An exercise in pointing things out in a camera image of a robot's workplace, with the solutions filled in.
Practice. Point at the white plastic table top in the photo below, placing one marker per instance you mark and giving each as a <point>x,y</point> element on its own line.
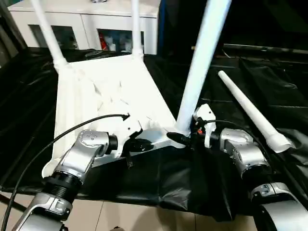
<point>96,91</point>

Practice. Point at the white plastic table leg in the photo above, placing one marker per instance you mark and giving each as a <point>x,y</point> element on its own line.
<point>50,36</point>
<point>250,108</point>
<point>202,60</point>
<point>136,29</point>

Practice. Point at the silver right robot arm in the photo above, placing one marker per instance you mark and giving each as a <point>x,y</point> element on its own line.
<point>247,154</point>

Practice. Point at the black mat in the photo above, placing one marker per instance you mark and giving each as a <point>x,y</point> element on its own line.
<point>156,183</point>

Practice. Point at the plain white cup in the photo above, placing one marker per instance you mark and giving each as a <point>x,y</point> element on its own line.
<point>111,47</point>

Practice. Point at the dark long bar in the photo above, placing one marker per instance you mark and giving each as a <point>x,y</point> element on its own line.
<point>264,48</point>

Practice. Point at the black box with gold label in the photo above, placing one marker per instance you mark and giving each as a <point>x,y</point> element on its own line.
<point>178,24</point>

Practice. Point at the white cabinet with glass doors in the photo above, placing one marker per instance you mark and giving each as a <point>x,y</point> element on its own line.
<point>72,19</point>

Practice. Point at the dark crumpled bundle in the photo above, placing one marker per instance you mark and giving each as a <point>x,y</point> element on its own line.
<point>98,1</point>

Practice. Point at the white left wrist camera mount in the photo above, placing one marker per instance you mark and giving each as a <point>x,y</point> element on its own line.
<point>125,130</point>

